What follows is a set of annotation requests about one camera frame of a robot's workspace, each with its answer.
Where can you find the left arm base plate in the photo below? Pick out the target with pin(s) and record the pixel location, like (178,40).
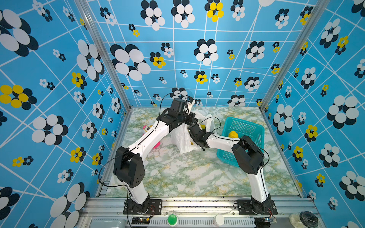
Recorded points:
(149,207)

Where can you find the small circuit board right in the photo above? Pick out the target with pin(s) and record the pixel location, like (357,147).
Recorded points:
(264,222)

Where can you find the white round button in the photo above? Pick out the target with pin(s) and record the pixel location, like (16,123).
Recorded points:
(218,220)

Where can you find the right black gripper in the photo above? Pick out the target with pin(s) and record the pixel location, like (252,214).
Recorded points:
(205,132)

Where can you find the pink panda plush toy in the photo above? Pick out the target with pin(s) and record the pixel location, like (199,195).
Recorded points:
(146,129)

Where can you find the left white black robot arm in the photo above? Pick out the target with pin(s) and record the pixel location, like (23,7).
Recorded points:
(129,161)

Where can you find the small circuit board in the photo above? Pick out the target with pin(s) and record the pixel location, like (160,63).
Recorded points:
(140,221)
(264,222)

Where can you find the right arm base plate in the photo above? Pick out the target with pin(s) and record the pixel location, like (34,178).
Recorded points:
(245,206)

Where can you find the tape roll in cup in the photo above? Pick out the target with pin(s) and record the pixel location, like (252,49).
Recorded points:
(304,219)

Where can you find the green push button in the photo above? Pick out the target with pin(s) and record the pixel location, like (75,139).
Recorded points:
(172,220)

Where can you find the yellow lemon fruit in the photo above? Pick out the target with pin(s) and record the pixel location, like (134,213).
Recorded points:
(233,134)

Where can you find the small circuit board left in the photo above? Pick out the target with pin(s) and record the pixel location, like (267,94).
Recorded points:
(140,221)

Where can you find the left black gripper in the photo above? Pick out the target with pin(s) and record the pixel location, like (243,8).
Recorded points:
(190,116)

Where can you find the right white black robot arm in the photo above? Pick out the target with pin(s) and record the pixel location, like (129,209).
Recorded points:
(249,157)

